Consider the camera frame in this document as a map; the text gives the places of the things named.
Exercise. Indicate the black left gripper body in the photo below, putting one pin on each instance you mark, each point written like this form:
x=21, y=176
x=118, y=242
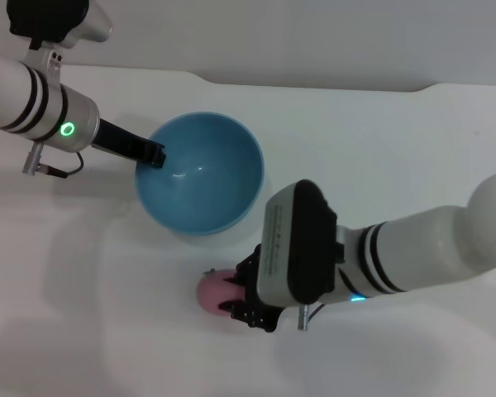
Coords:
x=124, y=142

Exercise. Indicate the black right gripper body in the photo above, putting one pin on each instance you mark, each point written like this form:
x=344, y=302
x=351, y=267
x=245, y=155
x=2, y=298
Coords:
x=256, y=314

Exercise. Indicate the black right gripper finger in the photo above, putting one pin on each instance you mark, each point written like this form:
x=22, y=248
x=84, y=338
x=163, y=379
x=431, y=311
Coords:
x=235, y=306
x=235, y=278

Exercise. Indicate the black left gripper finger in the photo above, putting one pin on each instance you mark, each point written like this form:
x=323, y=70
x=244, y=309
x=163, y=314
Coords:
x=158, y=155

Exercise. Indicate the pink peach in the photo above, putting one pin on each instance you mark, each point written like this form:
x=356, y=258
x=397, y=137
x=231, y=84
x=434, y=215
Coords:
x=213, y=291

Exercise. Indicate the blue ceramic bowl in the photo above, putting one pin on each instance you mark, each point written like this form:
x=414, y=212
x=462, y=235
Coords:
x=206, y=194

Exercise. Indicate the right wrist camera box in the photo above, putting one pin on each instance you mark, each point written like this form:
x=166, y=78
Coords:
x=297, y=244

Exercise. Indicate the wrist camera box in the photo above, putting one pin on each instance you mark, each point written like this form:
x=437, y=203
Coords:
x=297, y=244
x=45, y=20

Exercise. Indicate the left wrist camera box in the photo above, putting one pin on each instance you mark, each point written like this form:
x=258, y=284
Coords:
x=45, y=20

